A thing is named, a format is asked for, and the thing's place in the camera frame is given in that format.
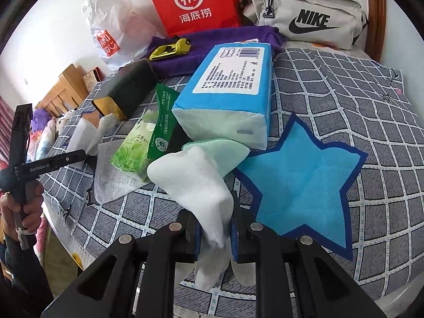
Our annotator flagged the white mesh bag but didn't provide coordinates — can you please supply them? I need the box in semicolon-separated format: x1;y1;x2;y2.
94;141;149;204

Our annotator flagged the light green cloth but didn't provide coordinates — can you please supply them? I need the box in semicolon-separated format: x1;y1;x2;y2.
180;138;251;178

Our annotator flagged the purple plush toy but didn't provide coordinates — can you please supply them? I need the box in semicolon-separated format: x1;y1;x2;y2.
31;108;50;133

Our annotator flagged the dark green wipes packet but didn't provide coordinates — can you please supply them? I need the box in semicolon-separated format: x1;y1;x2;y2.
146;84;181;163

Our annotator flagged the red paper bag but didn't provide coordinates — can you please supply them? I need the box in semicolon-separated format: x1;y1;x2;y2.
143;0;242;38

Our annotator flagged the brown flat pouch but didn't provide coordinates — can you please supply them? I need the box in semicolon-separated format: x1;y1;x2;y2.
81;111;101;128

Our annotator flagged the small white cloth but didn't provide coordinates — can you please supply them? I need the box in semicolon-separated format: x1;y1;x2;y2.
84;114;118;156

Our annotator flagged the light green tissue pack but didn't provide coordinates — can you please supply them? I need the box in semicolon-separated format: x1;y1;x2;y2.
109;111;160;183

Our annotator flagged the wooden furniture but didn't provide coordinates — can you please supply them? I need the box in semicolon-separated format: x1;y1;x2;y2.
35;63;103;118

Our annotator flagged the white plastic bag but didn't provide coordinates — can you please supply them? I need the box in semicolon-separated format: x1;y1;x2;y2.
81;0;169;72

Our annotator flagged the wooden headboard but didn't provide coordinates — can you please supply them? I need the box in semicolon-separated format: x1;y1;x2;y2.
366;0;387;63

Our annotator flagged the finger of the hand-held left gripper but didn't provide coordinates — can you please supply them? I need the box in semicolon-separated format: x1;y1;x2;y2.
64;149;88;164

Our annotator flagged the person's left forearm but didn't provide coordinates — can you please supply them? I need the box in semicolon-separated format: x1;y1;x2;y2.
0;235;54;318

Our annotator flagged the person's left hand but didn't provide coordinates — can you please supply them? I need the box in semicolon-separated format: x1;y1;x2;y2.
0;180;45;240

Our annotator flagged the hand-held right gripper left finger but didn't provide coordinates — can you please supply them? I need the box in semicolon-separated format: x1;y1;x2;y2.
53;210;203;318

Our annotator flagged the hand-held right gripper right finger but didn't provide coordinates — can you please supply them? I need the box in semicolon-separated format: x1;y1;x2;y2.
231;190;387;318

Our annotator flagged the pile of colourful clothes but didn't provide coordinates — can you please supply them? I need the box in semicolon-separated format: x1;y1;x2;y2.
31;116;67;163

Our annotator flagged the grey waist bag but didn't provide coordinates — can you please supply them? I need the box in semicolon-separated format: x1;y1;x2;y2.
240;0;369;51

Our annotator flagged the white foam block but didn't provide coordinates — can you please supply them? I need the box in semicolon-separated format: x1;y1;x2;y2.
66;119;100;154

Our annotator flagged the black box with gold end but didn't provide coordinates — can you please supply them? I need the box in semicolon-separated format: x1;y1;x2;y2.
91;58;159;121

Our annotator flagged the blue tissue pack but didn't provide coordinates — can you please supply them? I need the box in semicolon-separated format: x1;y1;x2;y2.
170;41;275;151

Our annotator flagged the grey checked bed sheet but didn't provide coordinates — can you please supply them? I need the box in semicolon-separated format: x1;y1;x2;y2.
40;45;406;300

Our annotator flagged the blue star mat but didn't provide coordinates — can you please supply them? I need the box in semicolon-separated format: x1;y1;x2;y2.
233;111;369;262

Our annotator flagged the purple tray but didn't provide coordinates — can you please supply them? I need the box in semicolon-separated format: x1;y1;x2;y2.
146;26;285;80

